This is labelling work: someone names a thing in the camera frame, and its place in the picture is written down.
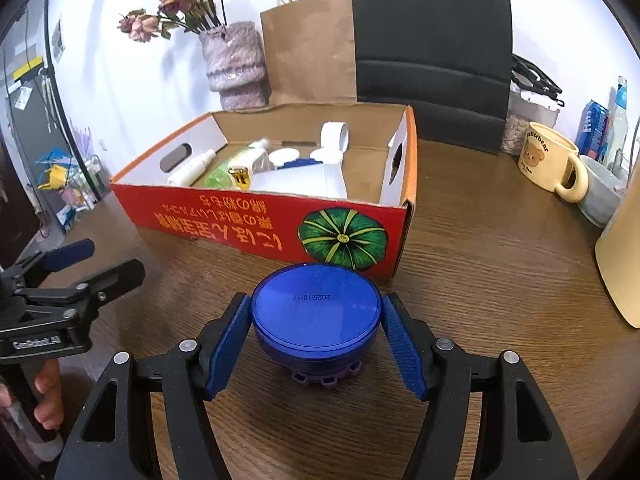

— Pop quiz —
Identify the blue round jar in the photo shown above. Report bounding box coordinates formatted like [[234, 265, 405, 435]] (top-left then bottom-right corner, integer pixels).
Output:
[[250, 263, 383, 378]]

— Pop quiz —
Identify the green spray bottle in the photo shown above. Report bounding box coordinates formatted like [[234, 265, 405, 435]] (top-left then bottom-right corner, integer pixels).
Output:
[[204, 155, 239, 190]]

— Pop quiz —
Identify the person's left hand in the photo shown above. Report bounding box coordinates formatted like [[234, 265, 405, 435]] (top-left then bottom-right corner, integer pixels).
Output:
[[0, 357, 65, 432]]

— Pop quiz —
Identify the white round jar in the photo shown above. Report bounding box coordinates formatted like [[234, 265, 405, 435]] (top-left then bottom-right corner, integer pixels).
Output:
[[268, 148, 300, 168]]

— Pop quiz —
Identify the cream cube box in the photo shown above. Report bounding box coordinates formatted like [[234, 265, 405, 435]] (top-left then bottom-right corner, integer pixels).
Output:
[[227, 148, 269, 191]]

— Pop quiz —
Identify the blue gear lid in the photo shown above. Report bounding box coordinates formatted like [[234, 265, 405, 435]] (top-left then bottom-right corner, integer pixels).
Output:
[[279, 158, 320, 170]]

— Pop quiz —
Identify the glass food jar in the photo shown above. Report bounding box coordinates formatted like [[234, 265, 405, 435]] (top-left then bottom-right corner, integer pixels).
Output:
[[500, 84, 561, 156]]

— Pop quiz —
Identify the grey ceramic bowl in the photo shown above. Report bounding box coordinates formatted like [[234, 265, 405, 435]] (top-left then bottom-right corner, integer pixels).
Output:
[[578, 155, 624, 229]]

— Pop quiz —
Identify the white spray bottle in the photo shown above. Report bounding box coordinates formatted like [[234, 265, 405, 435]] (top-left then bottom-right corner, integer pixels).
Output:
[[167, 150, 216, 188]]

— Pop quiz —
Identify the pink textured vase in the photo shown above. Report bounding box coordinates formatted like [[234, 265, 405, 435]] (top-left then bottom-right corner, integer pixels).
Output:
[[198, 21, 267, 110]]

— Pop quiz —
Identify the white ribbed cap jar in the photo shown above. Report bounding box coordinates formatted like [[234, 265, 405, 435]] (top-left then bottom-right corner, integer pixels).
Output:
[[309, 148, 344, 165]]

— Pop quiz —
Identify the black paper bag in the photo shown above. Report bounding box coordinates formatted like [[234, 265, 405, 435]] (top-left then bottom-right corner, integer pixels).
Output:
[[352, 0, 513, 154]]

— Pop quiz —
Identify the yellow bear mug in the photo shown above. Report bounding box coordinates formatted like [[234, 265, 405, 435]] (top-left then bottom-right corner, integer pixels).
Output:
[[518, 122, 589, 204]]

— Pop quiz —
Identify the red cardboard box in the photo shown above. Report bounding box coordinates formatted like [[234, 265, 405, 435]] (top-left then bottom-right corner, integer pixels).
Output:
[[112, 103, 418, 280]]

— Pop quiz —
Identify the cream thermos jug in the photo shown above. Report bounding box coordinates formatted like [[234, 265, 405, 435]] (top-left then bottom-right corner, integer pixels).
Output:
[[594, 164, 640, 330]]

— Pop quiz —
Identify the white tape roll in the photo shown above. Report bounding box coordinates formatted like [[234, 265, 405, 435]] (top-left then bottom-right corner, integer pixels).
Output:
[[320, 122, 349, 153]]

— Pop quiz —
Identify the brown paper bag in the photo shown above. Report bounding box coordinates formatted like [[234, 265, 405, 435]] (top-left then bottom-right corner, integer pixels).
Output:
[[260, 0, 357, 105]]

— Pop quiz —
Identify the purple gear lid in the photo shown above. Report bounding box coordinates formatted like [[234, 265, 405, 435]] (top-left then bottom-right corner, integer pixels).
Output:
[[291, 360, 362, 388]]

